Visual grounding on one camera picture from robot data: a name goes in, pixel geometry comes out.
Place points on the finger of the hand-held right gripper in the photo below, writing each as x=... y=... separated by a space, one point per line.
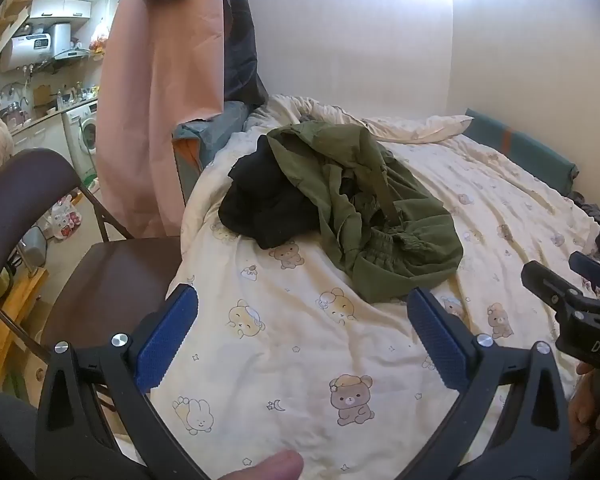
x=550 y=285
x=592 y=270

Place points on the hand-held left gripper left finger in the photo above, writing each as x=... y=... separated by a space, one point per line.
x=170 y=340

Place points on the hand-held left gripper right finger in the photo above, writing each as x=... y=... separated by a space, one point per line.
x=437 y=340

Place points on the olive green pants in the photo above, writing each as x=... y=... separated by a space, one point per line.
x=405 y=185

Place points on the black garment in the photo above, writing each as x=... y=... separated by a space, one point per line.
x=260 y=200

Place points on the person's right hand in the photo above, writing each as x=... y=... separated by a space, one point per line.
x=582 y=415

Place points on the person's left hand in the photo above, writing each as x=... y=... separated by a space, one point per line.
x=270 y=467

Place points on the brown folding chair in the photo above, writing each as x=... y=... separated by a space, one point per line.
x=115 y=285

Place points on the bear print duvet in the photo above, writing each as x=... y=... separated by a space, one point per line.
x=330 y=360

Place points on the teal bedding with orange stripe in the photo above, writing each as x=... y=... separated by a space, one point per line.
x=525 y=152
x=200 y=135

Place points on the plastic bag with red print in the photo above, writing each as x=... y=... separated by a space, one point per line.
x=66 y=220

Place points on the grey bin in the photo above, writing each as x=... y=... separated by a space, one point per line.
x=32 y=247

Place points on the white washing machine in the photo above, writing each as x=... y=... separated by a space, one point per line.
x=82 y=135

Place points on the pink curtain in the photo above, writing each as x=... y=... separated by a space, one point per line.
x=155 y=110

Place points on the range hood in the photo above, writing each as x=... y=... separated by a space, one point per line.
x=67 y=42

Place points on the white water heater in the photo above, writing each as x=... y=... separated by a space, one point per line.
x=27 y=52

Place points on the wooden frame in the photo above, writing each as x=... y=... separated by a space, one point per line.
x=10 y=320

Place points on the white wall cabinets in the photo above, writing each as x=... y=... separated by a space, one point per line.
x=60 y=7

